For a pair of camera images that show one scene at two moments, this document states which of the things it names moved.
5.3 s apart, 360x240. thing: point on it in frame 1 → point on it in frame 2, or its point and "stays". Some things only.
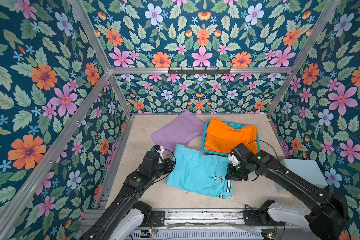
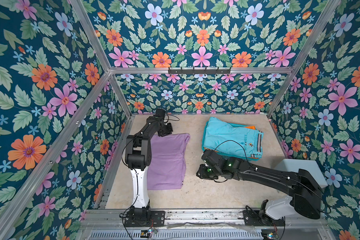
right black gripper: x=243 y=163 → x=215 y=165
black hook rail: x=199 y=71 stays
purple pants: x=181 y=129 → x=167 y=168
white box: x=307 y=168 stays
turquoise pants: x=194 y=171 → x=222 y=137
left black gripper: x=168 y=167 → x=170 y=130
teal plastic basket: x=221 y=138 stays
